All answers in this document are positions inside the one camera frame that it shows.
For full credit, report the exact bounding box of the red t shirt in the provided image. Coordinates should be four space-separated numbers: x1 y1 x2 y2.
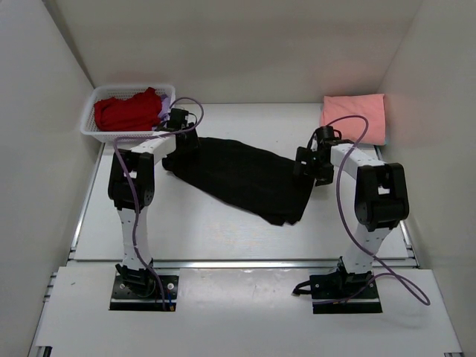
94 87 161 132

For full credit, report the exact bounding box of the folded pink t shirt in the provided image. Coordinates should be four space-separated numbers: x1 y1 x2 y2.
320 94 386 146

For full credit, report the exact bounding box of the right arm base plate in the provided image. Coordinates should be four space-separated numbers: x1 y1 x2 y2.
292 272 383 315

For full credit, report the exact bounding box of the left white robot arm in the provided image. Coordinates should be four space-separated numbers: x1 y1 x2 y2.
108 108 200 298

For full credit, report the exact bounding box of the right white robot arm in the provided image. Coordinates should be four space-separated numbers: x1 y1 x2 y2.
293 126 409 303

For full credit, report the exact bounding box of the white plastic basket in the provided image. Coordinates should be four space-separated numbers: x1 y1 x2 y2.
80 83 176 143

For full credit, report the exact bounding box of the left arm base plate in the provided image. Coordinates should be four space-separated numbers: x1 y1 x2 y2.
109 270 179 312

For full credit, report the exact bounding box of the black t shirt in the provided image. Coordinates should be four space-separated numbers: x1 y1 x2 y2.
162 138 314 226

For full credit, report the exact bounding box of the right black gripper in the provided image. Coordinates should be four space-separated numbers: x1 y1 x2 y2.
292 147 332 187

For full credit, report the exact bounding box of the aluminium table rail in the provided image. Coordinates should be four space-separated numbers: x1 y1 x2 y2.
66 148 421 272

